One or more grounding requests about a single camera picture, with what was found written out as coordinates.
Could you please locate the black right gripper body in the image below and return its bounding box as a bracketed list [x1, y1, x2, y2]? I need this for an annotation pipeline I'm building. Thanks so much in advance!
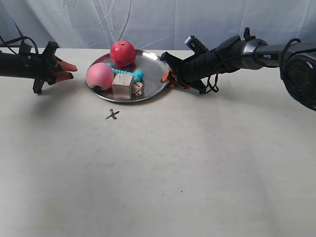
[160, 50, 222, 93]

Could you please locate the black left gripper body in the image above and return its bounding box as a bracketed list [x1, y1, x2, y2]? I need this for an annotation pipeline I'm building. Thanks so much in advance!
[33, 41, 59, 94]

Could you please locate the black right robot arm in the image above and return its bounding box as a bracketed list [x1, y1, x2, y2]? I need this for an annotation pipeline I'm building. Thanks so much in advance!
[160, 35, 316, 110]

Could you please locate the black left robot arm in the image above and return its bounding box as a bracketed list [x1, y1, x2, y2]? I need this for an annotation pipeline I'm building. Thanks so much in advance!
[0, 41, 78, 94]

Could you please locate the round steel plate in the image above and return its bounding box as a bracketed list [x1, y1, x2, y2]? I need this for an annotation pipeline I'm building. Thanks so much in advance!
[86, 50, 169, 103]

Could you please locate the teal bone toy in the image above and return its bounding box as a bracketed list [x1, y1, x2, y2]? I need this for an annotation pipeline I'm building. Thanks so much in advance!
[106, 63, 144, 82]

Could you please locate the wooden die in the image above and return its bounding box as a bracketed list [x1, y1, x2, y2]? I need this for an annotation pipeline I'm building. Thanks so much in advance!
[132, 82, 144, 96]

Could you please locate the pink peach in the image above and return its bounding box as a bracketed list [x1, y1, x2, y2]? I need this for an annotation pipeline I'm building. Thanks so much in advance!
[86, 63, 115, 90]

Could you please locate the wooden cube block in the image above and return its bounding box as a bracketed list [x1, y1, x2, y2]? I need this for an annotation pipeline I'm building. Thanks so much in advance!
[112, 74, 134, 99]

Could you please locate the red apple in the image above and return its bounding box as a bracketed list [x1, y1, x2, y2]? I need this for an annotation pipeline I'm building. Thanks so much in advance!
[110, 40, 136, 67]

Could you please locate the white backdrop curtain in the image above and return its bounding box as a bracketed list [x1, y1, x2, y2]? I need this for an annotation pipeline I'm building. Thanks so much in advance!
[0, 0, 316, 50]

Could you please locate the black X mark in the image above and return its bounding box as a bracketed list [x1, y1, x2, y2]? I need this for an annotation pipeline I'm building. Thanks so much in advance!
[105, 108, 120, 120]

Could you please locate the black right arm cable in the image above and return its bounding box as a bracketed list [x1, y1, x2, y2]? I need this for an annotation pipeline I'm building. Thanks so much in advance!
[206, 38, 302, 94]

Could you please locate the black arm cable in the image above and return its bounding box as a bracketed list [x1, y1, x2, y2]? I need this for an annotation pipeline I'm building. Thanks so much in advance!
[0, 22, 39, 54]
[206, 38, 302, 94]

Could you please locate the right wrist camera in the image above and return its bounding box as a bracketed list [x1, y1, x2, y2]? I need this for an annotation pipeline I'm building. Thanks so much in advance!
[185, 35, 209, 54]

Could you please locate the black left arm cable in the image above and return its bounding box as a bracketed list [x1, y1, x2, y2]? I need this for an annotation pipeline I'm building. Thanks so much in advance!
[0, 22, 39, 54]

